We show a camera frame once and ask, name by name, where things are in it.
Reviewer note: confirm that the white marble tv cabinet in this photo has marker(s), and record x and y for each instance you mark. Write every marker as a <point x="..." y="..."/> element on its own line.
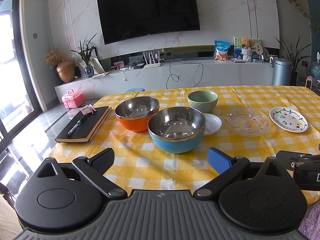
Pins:
<point x="172" y="75"/>

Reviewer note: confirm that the clear glass plate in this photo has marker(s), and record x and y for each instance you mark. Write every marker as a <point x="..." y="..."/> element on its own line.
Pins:
<point x="247" y="122"/>

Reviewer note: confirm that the yellow checkered tablecloth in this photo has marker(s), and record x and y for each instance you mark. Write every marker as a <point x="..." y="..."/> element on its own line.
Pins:
<point x="140" y="164"/>

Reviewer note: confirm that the orange steel bowl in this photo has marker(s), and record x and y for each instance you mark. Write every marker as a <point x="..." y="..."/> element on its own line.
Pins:
<point x="134" y="114"/>

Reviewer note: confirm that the purple fuzzy cushion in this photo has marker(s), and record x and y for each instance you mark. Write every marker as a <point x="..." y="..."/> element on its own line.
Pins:
<point x="310" y="226"/>

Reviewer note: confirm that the small white saucer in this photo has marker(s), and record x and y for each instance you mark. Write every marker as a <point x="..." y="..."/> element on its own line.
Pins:
<point x="213" y="124"/>

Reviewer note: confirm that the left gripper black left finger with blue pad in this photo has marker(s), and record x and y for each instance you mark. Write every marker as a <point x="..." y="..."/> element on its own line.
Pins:
<point x="93" y="170"/>

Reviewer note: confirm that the white painted plate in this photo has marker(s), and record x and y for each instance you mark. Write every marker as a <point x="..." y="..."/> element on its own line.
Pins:
<point x="289" y="119"/>

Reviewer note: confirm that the green ceramic bowl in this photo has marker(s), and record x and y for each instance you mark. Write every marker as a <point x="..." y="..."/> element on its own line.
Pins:
<point x="203" y="100"/>

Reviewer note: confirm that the black notebook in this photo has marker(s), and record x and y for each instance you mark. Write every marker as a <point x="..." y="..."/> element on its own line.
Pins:
<point x="88" y="127"/>

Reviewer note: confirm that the potted green plant glass vase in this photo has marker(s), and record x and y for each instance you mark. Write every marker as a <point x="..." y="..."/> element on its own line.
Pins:
<point x="85" y="50"/>

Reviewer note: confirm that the black pen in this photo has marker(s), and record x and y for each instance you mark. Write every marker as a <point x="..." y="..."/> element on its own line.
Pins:
<point x="69" y="133"/>

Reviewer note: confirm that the blue water jug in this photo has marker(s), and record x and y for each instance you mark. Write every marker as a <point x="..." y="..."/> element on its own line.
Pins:
<point x="315" y="69"/>

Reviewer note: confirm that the blue steel bowl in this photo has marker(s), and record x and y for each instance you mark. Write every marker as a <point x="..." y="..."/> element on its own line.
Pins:
<point x="177" y="130"/>

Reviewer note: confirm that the pink storage box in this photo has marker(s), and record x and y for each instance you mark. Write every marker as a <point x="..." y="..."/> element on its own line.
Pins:
<point x="72" y="99"/>

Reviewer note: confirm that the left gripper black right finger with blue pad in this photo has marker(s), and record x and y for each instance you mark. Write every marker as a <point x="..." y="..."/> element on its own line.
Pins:
<point x="229" y="170"/>

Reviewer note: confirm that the pink clip packet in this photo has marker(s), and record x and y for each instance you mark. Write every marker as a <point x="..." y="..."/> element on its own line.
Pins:
<point x="88" y="109"/>

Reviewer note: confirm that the copper round vase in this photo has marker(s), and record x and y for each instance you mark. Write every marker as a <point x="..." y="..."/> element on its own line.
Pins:
<point x="66" y="70"/>

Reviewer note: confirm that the tall potted floor plant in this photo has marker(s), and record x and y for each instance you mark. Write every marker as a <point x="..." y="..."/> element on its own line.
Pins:
<point x="294" y="55"/>

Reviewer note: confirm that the black wall television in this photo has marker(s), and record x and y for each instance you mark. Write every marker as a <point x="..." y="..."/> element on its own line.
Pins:
<point x="126" y="19"/>

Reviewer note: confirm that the hanging ivy plant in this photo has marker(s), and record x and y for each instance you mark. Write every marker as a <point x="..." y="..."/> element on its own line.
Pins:
<point x="304" y="9"/>

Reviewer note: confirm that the white wifi router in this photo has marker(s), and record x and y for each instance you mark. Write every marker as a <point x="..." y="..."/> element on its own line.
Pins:
<point x="153" y="60"/>

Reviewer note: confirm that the blue snack bag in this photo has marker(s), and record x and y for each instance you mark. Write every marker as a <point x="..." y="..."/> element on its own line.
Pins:
<point x="221" y="50"/>

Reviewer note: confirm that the grey metal trash can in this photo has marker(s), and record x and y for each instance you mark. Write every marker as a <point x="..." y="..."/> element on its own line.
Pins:
<point x="282" y="70"/>

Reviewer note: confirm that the brown teddy bear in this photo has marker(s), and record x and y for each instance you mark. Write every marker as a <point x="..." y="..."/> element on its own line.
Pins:
<point x="246" y="43"/>

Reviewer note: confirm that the light blue plastic stool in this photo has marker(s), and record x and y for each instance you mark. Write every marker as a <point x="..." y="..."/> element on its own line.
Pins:
<point x="133" y="90"/>

